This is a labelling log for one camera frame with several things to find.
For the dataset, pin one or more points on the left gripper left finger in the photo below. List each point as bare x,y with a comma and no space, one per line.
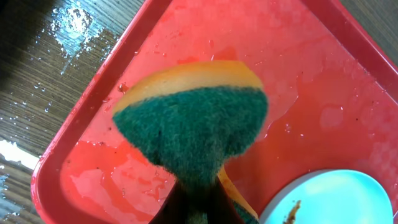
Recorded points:
177,208

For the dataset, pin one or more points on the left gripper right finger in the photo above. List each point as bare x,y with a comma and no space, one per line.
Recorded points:
222,210

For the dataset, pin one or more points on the green orange sponge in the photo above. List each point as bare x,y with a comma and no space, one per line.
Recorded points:
190,119

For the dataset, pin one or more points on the white plate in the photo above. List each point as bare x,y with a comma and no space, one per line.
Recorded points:
330,196

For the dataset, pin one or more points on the red plastic tray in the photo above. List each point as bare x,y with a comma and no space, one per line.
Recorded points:
332,95

